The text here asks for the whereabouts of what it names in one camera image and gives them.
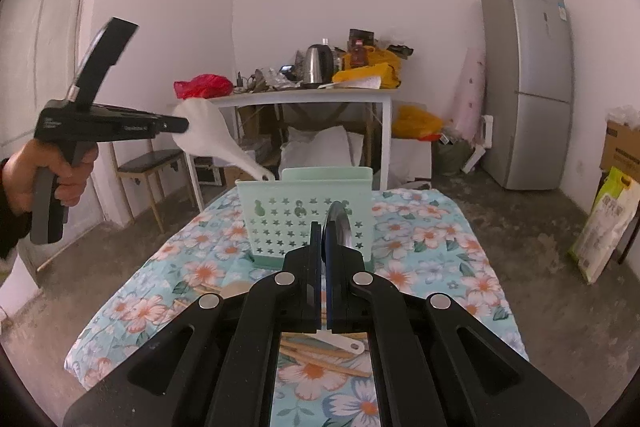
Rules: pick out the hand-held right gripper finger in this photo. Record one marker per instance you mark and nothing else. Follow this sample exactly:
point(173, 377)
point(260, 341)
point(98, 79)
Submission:
point(321, 287)
point(327, 292)

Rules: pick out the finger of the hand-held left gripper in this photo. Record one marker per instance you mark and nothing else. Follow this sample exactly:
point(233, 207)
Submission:
point(172, 124)

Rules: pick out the white rice spoon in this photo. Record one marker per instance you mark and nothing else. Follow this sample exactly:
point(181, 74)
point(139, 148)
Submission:
point(210, 129)

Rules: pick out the metal spoon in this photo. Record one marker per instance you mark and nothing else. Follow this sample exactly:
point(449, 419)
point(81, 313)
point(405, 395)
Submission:
point(337, 224)

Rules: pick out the green plastic utensil basket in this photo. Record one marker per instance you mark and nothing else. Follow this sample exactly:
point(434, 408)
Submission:
point(270, 217)

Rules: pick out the person's left forearm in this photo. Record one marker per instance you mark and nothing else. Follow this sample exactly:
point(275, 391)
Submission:
point(10, 227)

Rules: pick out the person's left hand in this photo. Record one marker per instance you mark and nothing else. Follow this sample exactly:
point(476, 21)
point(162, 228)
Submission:
point(30, 177)

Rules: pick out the wooden chair with dark seat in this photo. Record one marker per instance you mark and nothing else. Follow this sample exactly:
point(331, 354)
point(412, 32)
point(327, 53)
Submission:
point(150, 164)

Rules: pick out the red plastic bag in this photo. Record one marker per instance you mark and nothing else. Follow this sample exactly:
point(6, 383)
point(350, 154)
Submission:
point(202, 86)

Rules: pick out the white plastic spoon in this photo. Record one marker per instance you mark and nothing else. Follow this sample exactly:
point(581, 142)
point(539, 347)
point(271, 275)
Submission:
point(345, 347)

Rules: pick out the wooden chopstick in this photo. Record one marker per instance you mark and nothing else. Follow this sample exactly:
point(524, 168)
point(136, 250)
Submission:
point(310, 352)
point(330, 366)

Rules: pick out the wooden spoon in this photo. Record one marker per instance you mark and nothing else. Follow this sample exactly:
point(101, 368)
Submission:
point(234, 291)

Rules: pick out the white door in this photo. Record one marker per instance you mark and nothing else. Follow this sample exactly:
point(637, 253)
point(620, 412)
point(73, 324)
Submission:
point(45, 32)

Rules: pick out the crumpled foil clutter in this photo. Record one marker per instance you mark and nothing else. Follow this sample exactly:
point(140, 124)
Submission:
point(270, 79)

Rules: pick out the floral tablecloth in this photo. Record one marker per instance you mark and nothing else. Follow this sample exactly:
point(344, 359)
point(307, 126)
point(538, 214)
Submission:
point(440, 247)

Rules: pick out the white table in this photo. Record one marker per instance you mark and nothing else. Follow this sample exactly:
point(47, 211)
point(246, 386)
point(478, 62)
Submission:
point(300, 94)

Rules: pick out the white sack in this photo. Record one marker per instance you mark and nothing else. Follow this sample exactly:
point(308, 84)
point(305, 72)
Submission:
point(320, 144)

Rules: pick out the white carton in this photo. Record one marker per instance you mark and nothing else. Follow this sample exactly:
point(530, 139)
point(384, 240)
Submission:
point(410, 159)

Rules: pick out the steel electric kettle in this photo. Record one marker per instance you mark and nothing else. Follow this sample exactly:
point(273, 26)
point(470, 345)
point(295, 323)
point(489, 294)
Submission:
point(317, 64)

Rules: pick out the green bucket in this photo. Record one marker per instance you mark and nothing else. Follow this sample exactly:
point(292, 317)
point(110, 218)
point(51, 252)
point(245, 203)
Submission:
point(450, 157)

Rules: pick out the yellow plastic bag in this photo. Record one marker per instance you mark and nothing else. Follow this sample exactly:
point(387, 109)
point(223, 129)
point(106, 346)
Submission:
point(415, 122)

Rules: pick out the brown drink bottle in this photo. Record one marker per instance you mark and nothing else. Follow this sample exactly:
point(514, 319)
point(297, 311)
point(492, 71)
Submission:
point(358, 54)

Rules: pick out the dark box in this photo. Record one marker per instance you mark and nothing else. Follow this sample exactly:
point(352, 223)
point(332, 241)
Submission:
point(361, 38)

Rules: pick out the white plastic board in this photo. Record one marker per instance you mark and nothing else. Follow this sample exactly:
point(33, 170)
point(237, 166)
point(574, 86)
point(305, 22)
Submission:
point(477, 147)

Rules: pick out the yellow bag with papers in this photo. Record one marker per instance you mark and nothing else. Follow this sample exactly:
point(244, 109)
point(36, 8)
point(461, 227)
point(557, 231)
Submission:
point(375, 69)

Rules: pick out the pink rolled mat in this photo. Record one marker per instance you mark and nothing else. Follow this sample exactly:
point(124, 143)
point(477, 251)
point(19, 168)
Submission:
point(470, 97)

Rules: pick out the printed rice bag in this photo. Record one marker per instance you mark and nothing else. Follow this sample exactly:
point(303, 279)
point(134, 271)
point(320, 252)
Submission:
point(605, 227)

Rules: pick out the silver refrigerator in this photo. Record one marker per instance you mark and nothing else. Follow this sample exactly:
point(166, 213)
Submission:
point(530, 82)

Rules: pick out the cardboard box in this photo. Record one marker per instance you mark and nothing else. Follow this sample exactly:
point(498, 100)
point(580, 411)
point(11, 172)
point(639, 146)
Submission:
point(620, 147)

